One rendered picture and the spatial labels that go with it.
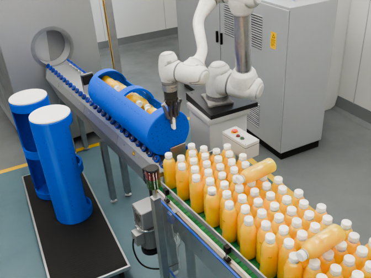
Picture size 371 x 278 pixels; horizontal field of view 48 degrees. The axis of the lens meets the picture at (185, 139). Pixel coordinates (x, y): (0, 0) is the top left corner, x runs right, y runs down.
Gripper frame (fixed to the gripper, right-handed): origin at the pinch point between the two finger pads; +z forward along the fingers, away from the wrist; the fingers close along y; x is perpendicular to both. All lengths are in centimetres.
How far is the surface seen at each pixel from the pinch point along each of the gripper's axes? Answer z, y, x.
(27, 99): 12, -52, 122
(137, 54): 114, 191, 429
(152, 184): -3, -40, -47
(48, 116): 12, -48, 83
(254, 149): 10.9, 28.3, -36.4
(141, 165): 30.9, -15.5, 16.8
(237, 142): 7.5, 22.0, -29.6
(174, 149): 12.4, -4.8, -7.0
